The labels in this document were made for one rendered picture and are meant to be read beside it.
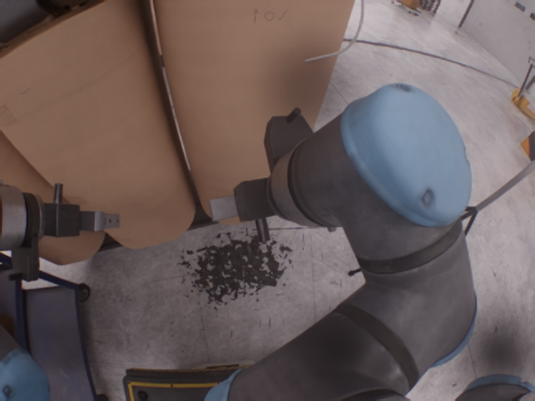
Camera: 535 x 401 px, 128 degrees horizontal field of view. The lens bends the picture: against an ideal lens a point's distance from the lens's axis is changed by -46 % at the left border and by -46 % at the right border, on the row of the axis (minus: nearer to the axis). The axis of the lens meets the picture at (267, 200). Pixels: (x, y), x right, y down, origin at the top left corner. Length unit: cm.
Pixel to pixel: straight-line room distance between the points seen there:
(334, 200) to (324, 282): 107
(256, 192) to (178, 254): 97
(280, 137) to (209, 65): 22
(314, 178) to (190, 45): 34
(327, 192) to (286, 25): 33
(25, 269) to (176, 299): 89
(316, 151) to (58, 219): 34
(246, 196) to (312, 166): 13
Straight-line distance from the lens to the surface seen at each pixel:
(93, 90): 47
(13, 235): 36
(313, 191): 17
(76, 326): 130
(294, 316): 117
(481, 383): 44
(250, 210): 28
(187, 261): 120
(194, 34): 43
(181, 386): 88
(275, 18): 42
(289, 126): 29
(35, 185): 84
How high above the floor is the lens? 114
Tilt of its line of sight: 61 degrees down
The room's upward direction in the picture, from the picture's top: 11 degrees clockwise
